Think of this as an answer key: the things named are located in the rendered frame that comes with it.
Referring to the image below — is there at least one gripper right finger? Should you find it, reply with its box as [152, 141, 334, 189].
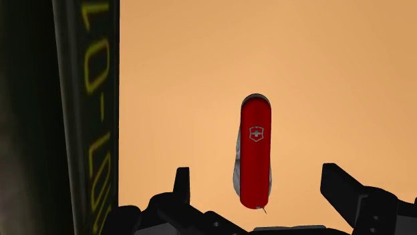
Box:
[319, 162, 417, 235]

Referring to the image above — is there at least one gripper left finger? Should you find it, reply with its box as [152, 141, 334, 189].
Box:
[103, 166, 249, 235]

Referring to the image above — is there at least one red pocket knife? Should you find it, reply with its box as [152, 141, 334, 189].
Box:
[232, 93, 273, 214]

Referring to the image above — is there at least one black box with yellow lettering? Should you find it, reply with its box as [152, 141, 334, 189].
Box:
[0, 0, 121, 235]

